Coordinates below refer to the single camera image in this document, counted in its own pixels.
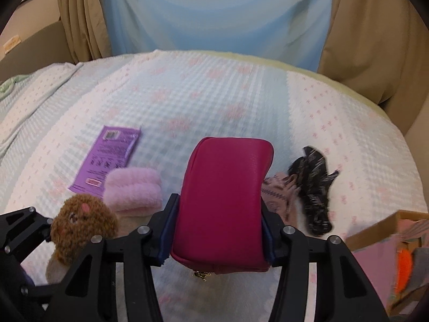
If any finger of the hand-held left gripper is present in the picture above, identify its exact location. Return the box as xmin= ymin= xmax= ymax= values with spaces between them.
xmin=0 ymin=257 xmax=56 ymax=322
xmin=0 ymin=207 xmax=55 ymax=266

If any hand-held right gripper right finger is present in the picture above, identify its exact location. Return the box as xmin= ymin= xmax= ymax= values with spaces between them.
xmin=261 ymin=204 xmax=391 ymax=322

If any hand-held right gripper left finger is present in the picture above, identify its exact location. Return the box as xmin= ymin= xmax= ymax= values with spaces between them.
xmin=45 ymin=193 xmax=180 ymax=322

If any brown plush toy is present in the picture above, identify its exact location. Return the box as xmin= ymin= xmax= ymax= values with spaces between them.
xmin=46 ymin=193 xmax=120 ymax=284

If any magenta leather pouch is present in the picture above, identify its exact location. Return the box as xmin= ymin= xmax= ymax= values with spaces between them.
xmin=170 ymin=136 xmax=275 ymax=280

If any cardboard box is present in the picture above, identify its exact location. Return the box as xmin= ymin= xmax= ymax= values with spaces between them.
xmin=345 ymin=210 xmax=429 ymax=319

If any pink patterned sock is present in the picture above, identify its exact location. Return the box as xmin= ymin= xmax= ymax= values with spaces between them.
xmin=261 ymin=172 xmax=307 ymax=232

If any pink fluffy sock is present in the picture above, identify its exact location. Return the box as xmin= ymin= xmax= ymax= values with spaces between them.
xmin=105 ymin=168 xmax=164 ymax=218

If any black patterned scrunchie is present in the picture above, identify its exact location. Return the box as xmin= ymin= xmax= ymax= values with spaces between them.
xmin=286 ymin=146 xmax=340 ymax=237

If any purple packet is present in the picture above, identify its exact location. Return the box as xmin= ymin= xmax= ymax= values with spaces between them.
xmin=68 ymin=125 xmax=142 ymax=197

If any pink cloth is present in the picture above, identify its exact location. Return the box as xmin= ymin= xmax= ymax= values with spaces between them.
xmin=353 ymin=234 xmax=403 ymax=311

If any white waffle blanket pink print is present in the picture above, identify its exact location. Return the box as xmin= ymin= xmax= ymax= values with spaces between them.
xmin=0 ymin=50 xmax=429 ymax=322

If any green cloth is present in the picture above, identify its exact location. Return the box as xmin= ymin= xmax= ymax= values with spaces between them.
xmin=0 ymin=75 xmax=25 ymax=100

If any orange fluffy item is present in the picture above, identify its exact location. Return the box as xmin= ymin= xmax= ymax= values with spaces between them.
xmin=396 ymin=244 xmax=415 ymax=293

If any grey cloth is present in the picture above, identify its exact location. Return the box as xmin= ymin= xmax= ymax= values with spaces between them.
xmin=412 ymin=240 xmax=429 ymax=291

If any olive padded headboard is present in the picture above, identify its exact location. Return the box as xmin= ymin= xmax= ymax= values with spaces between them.
xmin=0 ymin=20 xmax=75 ymax=83

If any pale green bed sheet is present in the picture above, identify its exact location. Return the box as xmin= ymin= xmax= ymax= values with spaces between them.
xmin=214 ymin=51 xmax=384 ymax=109

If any beige curtain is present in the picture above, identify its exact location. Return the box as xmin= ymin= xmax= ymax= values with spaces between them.
xmin=56 ymin=0 xmax=113 ymax=64
xmin=318 ymin=0 xmax=429 ymax=135

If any light blue curtain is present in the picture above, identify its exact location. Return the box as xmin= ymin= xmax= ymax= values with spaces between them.
xmin=100 ymin=0 xmax=334 ymax=73

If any beige wall plate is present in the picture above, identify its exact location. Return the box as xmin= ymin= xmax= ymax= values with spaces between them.
xmin=3 ymin=35 xmax=21 ymax=54

